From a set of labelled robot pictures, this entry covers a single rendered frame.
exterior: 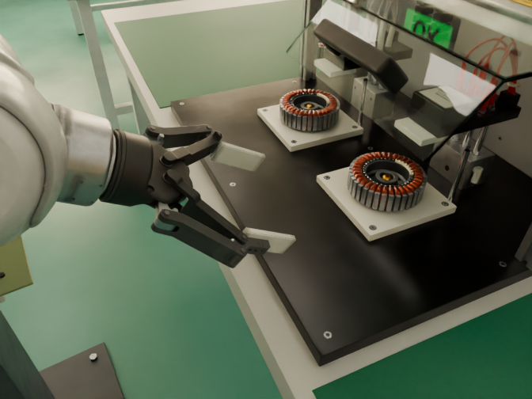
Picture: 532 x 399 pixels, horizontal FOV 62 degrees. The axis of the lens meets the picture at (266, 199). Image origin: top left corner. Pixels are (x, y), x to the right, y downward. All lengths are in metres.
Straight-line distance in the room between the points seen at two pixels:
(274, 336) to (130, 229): 1.35
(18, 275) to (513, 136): 0.78
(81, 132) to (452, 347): 0.45
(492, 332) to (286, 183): 0.35
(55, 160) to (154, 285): 1.38
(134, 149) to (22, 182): 0.24
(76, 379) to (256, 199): 0.92
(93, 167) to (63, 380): 1.09
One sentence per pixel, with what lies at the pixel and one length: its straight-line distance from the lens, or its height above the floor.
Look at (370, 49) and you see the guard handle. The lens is 0.40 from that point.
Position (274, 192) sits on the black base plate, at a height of 0.77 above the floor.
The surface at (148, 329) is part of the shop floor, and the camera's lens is 1.50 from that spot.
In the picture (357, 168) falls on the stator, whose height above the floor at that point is 0.82.
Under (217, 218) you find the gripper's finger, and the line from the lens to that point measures 0.47.
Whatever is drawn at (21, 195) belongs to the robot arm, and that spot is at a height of 1.08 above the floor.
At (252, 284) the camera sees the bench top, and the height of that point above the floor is 0.75.
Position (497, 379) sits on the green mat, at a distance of 0.57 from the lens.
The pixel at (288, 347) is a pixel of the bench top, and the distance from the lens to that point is 0.53.
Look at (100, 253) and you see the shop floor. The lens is 1.76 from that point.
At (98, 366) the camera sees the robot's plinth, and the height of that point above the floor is 0.02.
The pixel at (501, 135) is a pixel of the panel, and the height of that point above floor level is 0.81.
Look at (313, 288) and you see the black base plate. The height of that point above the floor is 0.77.
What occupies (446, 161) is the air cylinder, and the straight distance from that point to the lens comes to 0.76.
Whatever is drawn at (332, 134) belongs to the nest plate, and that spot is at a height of 0.78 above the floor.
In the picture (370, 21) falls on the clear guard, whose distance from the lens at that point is 0.47.
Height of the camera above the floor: 1.20
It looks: 39 degrees down
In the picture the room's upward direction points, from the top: straight up
